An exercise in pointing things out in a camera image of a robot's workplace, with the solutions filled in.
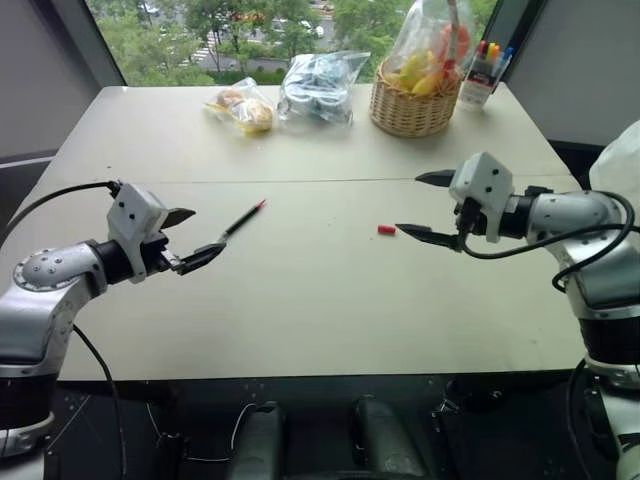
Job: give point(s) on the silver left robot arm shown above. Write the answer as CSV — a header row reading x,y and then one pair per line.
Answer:
x,y
42,285

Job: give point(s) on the woven wicker basket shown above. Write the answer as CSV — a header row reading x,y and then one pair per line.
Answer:
x,y
412,107

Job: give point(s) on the clear bag of blue items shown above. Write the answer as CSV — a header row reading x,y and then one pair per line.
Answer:
x,y
320,90

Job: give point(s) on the clear bag of bread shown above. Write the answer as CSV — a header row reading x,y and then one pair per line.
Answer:
x,y
242,107

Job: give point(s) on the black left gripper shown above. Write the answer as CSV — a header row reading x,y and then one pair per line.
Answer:
x,y
156,252

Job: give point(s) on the dark rounded robot leg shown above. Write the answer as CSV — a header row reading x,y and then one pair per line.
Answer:
x,y
382,437
257,440

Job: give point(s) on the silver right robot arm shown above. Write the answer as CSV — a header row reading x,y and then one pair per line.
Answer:
x,y
585,220

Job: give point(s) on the white plastic bag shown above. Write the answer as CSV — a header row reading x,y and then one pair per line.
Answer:
x,y
617,160

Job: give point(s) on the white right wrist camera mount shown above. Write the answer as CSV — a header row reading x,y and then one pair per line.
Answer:
x,y
481,182

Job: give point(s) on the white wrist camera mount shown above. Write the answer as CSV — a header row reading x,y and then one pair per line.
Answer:
x,y
134,210
481,182

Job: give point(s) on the pack of coloured markers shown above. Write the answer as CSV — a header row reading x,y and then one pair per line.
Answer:
x,y
482,75

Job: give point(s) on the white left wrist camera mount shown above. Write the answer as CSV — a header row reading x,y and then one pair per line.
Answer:
x,y
134,210

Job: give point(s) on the clear bag of toy fruit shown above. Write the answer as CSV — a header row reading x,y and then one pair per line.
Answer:
x,y
432,55

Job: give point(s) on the red pen cap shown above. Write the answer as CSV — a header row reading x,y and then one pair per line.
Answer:
x,y
386,229

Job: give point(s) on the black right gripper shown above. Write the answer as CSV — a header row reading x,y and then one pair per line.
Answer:
x,y
469,220

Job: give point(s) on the black pen with red tip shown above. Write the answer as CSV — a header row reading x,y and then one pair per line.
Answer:
x,y
243,219

